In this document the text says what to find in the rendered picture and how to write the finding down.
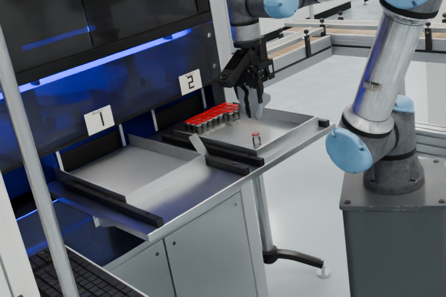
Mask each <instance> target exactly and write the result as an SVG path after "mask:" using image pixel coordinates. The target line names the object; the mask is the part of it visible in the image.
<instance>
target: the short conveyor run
mask: <svg viewBox="0 0 446 297"><path fill-rule="evenodd" d="M323 31H324V28H323V27H321V28H319V29H316V30H313V31H312V30H311V27H308V28H306V29H303V30H300V31H298V32H295V33H293V34H290V35H289V36H286V37H284V35H283V33H282V32H283V29H282V28H279V29H278V32H280V34H279V35H278V36H279V40H276V41H274V42H271V43H269V44H266V47H267V57H268V58H273V66H274V72H275V77H274V78H273V79H271V80H269V78H268V80H267V81H266V82H263V88H266V87H269V86H271V85H273V84H275V83H277V82H279V81H281V80H284V79H285V78H288V77H289V76H292V75H293V74H296V73H298V72H300V71H302V70H304V69H306V68H308V67H310V66H313V65H315V64H317V63H319V62H321V61H323V60H326V59H327V58H330V57H331V56H333V50H332V42H331V36H330V35H328V36H314V35H316V34H319V33H321V32H323ZM269 71H270V74H273V70H272V65H270V66H269Z"/></svg>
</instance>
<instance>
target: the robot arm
mask: <svg viewBox="0 0 446 297"><path fill-rule="evenodd" d="M327 1H334V0H226V2H227V8H228V16H229V21H230V29H231V34H232V40H233V43H234V48H241V49H237V51H236V52H235V53H234V55H233V56H232V57H231V59H230V61H229V62H228V63H227V65H226V66H225V68H224V69H223V70H222V72H221V73H220V75H219V76H218V77H217V79H216V81H217V83H218V84H219V85H220V87H222V88H232V87H233V86H234V91H235V94H236V97H237V99H238V100H239V102H240V105H241V107H242V109H243V110H244V112H245V114H246V115H247V117H248V118H251V112H250V108H249V105H250V104H251V103H252V102H253V105H252V107H253V109H254V116H255V117H256V119H257V120H259V119H260V118H261V115H262V110H263V108H264V107H265V106H266V105H267V104H268V103H269V102H270V101H271V96H270V94H268V93H264V90H263V82H266V81H267V80H268V78H269V80H271V79H273V78H274V77H275V72H274V66H273V58H268V57H267V47H266V41H265V36H261V30H260V21H259V18H274V19H284V18H289V17H292V16H293V15H294V13H295V12H296V11H297V10H298V9H300V8H303V7H306V6H309V5H314V4H318V3H324V2H327ZM442 1H443V0H379V3H380V5H381V7H382V8H383V13H382V16H381V19H380V22H379V25H378V29H377V31H376V35H375V37H374V41H373V43H372V47H371V49H370V53H369V55H368V59H367V61H366V65H365V67H364V71H363V73H362V77H361V79H360V83H359V85H358V89H357V91H356V95H355V98H354V101H353V103H350V104H348V105H347V106H346V107H345V108H344V110H343V112H342V116H341V118H340V122H339V124H338V127H337V128H334V129H332V130H331V131H330V133H329V134H328V135H327V137H326V140H325V146H326V150H327V153H328V155H329V156H330V159H331V160H332V161H333V163H334V164H335V165H336V166H337V167H339V168H340V169H341V170H343V171H345V172H348V173H351V174H358V173H361V172H363V171H364V173H363V180H364V185H365V187H366V188H367V189H369V190H370V191H372V192H375V193H377V194H384V195H402V194H408V193H411V192H414V191H416V190H418V189H420V188H421V187H422V186H423V185H424V183H425V174H424V171H423V168H422V166H421V163H420V161H419V159H418V156H417V153H416V141H415V111H414V104H413V100H412V99H411V98H409V97H407V96H404V95H398V94H399V91H400V88H401V86H402V83H403V80H404V78H405V76H406V72H407V70H408V67H409V64H410V62H411V59H412V57H413V53H414V52H415V49H416V46H417V44H418V41H419V38H420V36H421V33H422V30H423V28H424V26H425V23H426V22H427V21H430V20H431V19H434V18H435V17H436V16H437V14H438V12H439V9H440V6H441V4H442ZM270 65H272V70H273V74H270V71H269V66H270ZM250 88H253V90H252V91H251V89H250Z"/></svg>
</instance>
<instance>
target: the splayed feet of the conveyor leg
mask: <svg viewBox="0 0 446 297"><path fill-rule="evenodd" d="M261 251H262V249H261ZM262 255H263V263H265V264H271V263H274V262H275V261H277V260H278V259H288V260H292V261H297V262H300V263H303V264H306V265H310V266H312V267H317V268H319V270H318V271H317V272H316V274H317V276H318V277H319V278H328V277H329V276H330V275H331V272H330V270H328V269H326V267H325V266H324V259H320V258H317V257H313V256H311V255H307V254H304V253H300V252H297V251H292V250H287V249H278V248H277V247H276V246H275V245H273V250H272V251H268V252H266V251H262Z"/></svg>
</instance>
